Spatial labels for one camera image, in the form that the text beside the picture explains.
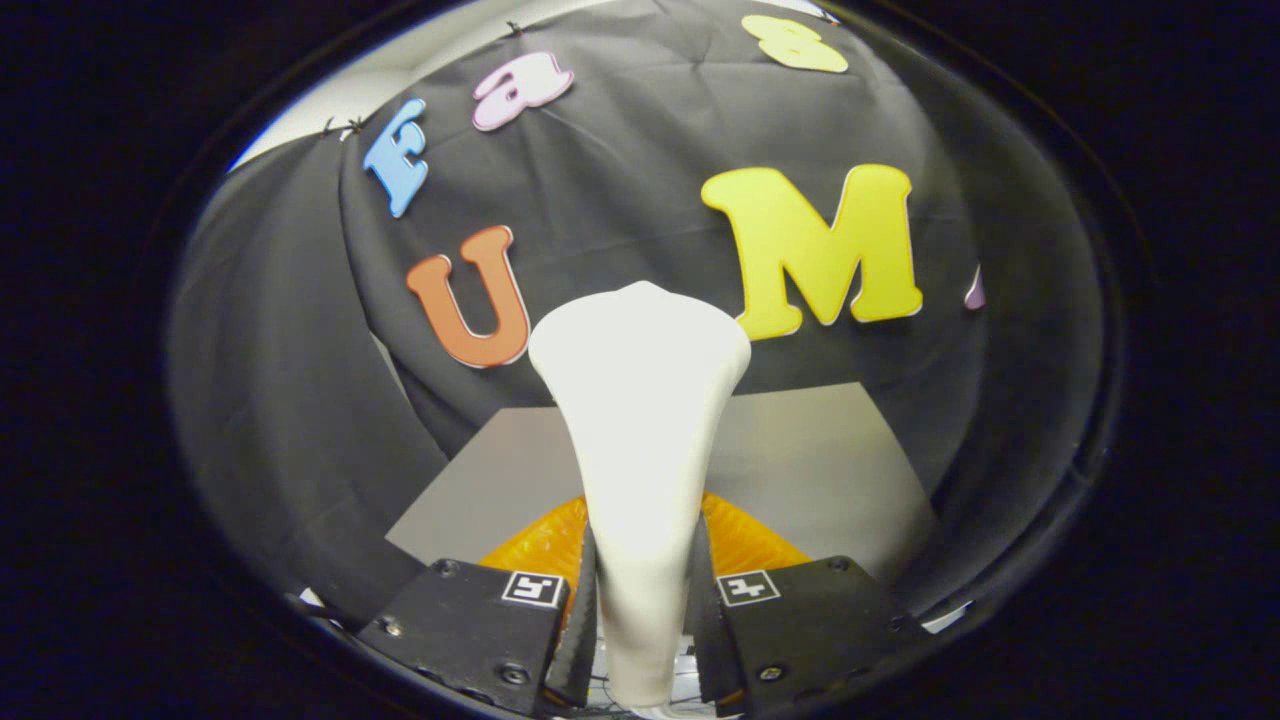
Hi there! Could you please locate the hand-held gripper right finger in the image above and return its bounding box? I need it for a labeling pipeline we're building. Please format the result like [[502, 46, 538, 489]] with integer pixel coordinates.
[[683, 492, 936, 717]]

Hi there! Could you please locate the grey cabinet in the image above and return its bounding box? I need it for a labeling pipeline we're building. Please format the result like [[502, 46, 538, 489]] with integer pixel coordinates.
[[385, 382, 941, 591]]

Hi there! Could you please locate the black backdrop cloth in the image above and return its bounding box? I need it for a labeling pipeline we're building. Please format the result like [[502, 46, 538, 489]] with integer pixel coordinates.
[[170, 0, 1106, 621]]

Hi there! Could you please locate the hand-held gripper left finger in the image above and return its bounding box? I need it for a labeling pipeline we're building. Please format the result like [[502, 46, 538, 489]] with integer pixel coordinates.
[[358, 495, 599, 717]]

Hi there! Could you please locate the white garment steamer head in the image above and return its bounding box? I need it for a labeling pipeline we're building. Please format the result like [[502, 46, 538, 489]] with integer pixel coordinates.
[[528, 280, 753, 709]]

